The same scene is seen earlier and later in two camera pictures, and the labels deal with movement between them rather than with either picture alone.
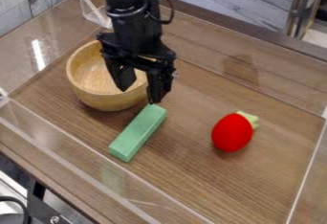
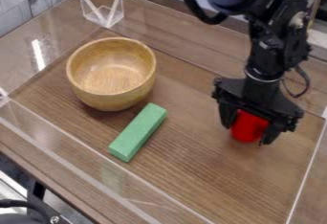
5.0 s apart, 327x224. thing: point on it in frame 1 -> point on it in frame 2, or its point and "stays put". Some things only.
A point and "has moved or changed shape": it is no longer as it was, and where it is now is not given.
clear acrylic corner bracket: (94, 11) stays put
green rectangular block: (132, 141) stays put
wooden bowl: (94, 84) stays put
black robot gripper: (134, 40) -> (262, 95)
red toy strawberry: (233, 131) has moved or changed shape
